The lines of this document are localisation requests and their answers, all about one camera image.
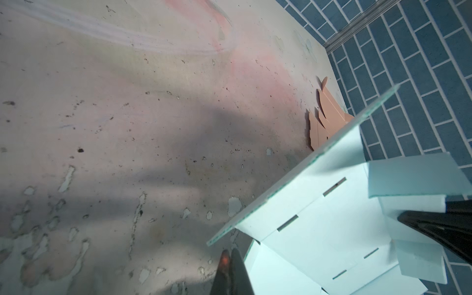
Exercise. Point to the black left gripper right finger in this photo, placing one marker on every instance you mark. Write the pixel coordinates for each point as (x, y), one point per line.
(239, 280)

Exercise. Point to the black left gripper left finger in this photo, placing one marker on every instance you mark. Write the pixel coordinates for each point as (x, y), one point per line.
(222, 282)

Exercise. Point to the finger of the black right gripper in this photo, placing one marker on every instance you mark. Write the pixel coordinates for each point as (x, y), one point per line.
(451, 229)

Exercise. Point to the light blue paper box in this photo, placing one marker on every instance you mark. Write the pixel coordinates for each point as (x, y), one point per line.
(329, 227)

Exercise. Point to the pink flat cardboard box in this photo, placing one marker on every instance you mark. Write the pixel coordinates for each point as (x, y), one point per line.
(329, 120)

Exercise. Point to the aluminium corner post right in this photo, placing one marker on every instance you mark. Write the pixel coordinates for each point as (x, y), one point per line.
(359, 23)

